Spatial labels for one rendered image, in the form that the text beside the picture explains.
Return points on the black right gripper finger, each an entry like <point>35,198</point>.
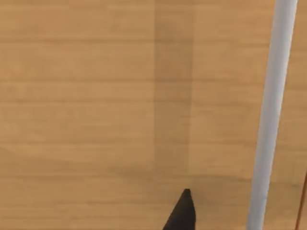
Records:
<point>184,214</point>

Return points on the wooden door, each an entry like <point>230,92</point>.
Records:
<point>96,95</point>

